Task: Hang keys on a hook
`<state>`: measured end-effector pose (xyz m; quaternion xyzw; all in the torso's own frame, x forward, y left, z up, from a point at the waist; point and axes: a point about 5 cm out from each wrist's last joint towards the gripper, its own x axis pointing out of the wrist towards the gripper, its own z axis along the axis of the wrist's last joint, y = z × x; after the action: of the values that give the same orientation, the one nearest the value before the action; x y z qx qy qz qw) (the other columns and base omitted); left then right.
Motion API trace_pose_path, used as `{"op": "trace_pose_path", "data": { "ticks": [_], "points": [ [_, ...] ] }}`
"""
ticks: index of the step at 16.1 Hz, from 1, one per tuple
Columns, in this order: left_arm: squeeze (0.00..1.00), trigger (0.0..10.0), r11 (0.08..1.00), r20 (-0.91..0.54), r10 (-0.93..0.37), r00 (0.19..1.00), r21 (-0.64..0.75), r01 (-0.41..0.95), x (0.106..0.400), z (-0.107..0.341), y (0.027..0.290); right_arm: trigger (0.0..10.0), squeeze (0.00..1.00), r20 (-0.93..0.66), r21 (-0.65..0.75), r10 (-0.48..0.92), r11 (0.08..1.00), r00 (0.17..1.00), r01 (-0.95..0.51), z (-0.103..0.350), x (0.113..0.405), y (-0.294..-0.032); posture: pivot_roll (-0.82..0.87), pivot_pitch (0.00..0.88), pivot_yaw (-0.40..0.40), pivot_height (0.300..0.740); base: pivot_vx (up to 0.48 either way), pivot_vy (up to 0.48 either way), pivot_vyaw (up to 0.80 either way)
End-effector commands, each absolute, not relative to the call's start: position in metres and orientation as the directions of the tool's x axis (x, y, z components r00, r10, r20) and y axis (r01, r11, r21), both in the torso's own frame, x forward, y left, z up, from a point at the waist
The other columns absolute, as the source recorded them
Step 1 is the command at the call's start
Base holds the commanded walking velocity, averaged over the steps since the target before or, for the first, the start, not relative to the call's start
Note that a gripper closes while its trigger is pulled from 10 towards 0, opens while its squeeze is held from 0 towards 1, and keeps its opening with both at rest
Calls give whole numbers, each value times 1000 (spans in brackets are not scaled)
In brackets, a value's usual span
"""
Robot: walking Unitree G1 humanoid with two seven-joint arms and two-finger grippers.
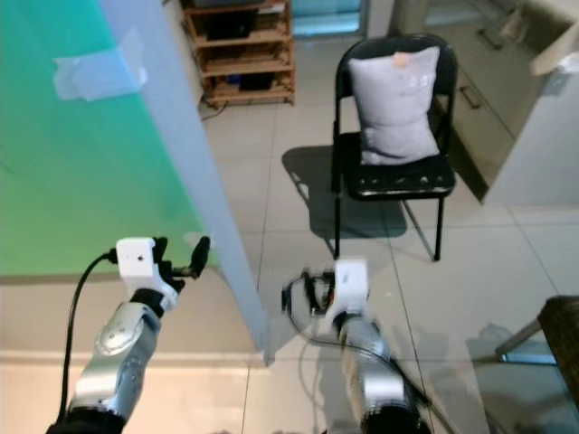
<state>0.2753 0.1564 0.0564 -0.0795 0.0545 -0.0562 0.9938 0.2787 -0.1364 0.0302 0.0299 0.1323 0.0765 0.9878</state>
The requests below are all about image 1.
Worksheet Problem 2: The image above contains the wooden slatted shelf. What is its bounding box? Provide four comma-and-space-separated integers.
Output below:
183, 0, 296, 109

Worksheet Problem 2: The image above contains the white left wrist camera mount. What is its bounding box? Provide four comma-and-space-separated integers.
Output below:
116, 237, 167, 292

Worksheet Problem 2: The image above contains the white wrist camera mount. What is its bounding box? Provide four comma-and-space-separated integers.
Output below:
116, 237, 167, 292
330, 258, 370, 317

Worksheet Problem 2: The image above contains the black storage box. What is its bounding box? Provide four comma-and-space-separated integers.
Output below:
203, 8, 260, 40

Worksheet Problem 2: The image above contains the grey pillow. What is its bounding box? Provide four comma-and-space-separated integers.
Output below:
347, 45, 442, 167

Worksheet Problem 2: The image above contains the black folding chair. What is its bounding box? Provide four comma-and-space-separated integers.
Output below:
332, 33, 459, 263

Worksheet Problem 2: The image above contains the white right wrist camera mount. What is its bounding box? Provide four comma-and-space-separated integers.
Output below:
330, 258, 370, 317

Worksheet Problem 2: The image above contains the dark table with metal leg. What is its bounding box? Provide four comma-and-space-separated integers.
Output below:
495, 296, 579, 366

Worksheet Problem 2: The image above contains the translucent tape strip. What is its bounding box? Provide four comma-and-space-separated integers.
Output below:
52, 36, 147, 102

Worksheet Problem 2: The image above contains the glass door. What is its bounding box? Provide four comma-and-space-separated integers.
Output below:
291, 0, 368, 38

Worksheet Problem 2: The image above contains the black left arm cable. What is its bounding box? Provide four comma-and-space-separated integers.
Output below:
58, 250, 119, 422

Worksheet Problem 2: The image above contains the green wall board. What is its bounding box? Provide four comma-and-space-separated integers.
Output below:
0, 0, 223, 278

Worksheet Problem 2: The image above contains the grey kitchen cabinet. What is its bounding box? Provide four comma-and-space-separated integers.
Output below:
394, 0, 579, 210

